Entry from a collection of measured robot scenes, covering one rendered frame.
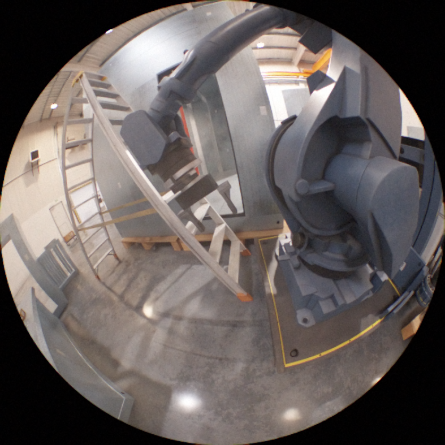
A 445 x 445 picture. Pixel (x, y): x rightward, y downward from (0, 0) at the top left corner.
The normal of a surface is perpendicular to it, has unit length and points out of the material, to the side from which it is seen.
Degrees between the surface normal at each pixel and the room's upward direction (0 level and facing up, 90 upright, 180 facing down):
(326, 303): 0
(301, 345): 0
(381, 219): 90
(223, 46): 119
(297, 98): 90
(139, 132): 90
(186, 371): 0
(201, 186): 90
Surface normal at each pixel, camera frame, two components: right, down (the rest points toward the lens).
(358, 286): -0.84, -0.50
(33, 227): 0.96, -0.08
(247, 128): -0.19, 0.50
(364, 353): -0.21, -0.86
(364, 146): -0.97, -0.23
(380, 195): -0.53, 0.50
